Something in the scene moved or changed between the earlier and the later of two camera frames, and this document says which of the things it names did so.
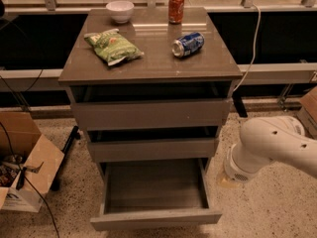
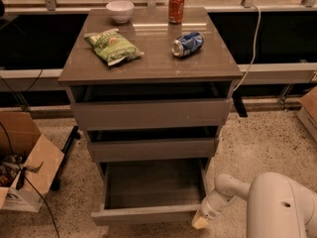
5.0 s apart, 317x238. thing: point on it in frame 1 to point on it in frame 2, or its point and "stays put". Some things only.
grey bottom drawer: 155,193 stays put
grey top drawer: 151,114 stays put
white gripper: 238,170 to 209,210
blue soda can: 187,45 stays put
